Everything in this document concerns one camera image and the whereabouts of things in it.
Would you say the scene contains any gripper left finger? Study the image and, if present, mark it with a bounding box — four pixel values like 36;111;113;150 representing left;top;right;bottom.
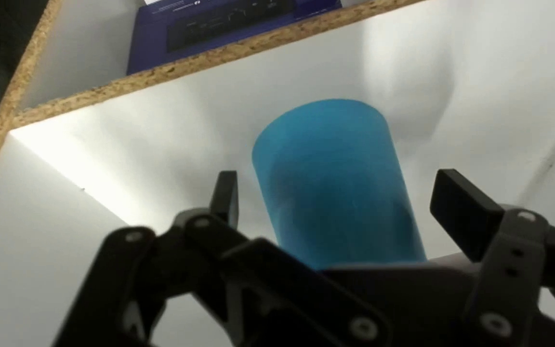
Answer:
52;170;394;347

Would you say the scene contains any white particleboard shelf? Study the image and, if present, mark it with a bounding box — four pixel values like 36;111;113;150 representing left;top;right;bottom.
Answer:
0;0;555;347

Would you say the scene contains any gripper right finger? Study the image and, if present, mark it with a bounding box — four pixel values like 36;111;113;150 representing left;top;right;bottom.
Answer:
429;169;555;347

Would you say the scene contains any blue plastic cup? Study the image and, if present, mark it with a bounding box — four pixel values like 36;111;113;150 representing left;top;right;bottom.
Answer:
251;98;427;270

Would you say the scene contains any dark blue box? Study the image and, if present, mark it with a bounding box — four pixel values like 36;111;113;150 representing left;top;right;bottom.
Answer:
127;0;343;76

